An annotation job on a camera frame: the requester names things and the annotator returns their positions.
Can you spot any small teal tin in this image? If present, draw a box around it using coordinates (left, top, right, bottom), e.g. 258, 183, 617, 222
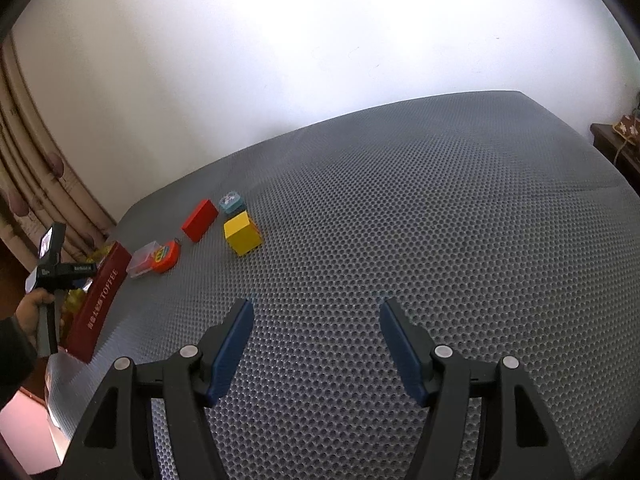
218, 191, 247, 216

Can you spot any red floral pouch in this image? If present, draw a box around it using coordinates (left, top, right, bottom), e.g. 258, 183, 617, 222
615, 115, 640, 147

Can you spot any person's left hand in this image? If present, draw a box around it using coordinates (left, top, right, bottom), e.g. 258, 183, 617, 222
15, 289, 57, 348

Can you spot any yellow wooden cube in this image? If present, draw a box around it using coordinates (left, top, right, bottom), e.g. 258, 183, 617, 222
223, 211, 264, 257

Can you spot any clear box with pink contents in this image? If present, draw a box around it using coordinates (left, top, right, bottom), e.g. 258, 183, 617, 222
126, 242, 162, 279

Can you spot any orange round tape measure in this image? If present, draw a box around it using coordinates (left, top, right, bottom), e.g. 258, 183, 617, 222
152, 240, 182, 274

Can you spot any beige patterned curtain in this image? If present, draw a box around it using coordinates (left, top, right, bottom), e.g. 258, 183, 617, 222
0, 35, 118, 271

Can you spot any red wooden block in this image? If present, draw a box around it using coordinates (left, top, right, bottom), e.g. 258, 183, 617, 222
181, 199, 220, 244

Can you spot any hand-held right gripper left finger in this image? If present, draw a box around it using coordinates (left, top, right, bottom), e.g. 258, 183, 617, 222
55, 298, 256, 480

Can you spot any grey mesh mat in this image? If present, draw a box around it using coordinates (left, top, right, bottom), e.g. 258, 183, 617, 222
44, 90, 640, 480

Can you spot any dark wooden nightstand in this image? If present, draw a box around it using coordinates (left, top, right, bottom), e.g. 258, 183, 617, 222
590, 122, 640, 191

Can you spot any red and gold tin box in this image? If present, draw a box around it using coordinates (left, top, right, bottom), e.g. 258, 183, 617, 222
57, 240, 133, 365

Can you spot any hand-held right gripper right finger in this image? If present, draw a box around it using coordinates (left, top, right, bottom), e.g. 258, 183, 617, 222
378, 298, 581, 480

